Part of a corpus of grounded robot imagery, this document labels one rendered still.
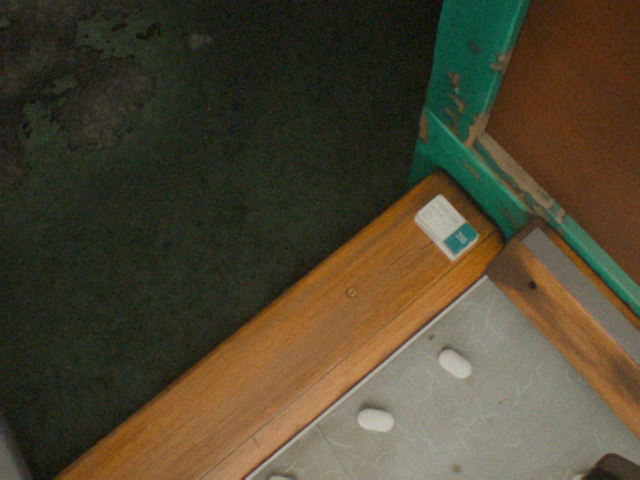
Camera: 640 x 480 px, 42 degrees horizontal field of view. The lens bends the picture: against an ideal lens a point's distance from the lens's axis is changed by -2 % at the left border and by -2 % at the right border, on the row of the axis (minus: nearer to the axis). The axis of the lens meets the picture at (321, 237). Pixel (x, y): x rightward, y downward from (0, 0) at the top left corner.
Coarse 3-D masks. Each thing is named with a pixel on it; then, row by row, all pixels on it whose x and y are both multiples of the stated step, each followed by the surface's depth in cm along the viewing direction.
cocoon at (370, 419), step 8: (360, 416) 83; (368, 416) 82; (376, 416) 82; (384, 416) 82; (392, 416) 83; (360, 424) 83; (368, 424) 82; (376, 424) 82; (384, 424) 82; (392, 424) 83
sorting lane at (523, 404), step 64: (448, 320) 87; (512, 320) 87; (384, 384) 85; (448, 384) 85; (512, 384) 85; (576, 384) 85; (320, 448) 83; (384, 448) 83; (448, 448) 83; (512, 448) 83; (576, 448) 83
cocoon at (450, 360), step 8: (448, 352) 84; (440, 360) 84; (448, 360) 84; (456, 360) 84; (464, 360) 84; (448, 368) 84; (456, 368) 84; (464, 368) 84; (456, 376) 84; (464, 376) 84
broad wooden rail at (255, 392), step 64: (448, 192) 89; (384, 256) 87; (256, 320) 85; (320, 320) 85; (384, 320) 85; (192, 384) 83; (256, 384) 83; (320, 384) 83; (128, 448) 81; (192, 448) 81; (256, 448) 82
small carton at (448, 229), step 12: (432, 204) 87; (444, 204) 86; (420, 216) 86; (432, 216) 86; (444, 216) 86; (456, 216) 86; (432, 228) 86; (444, 228) 86; (456, 228) 86; (468, 228) 86; (444, 240) 85; (456, 240) 85; (468, 240) 85; (456, 252) 85
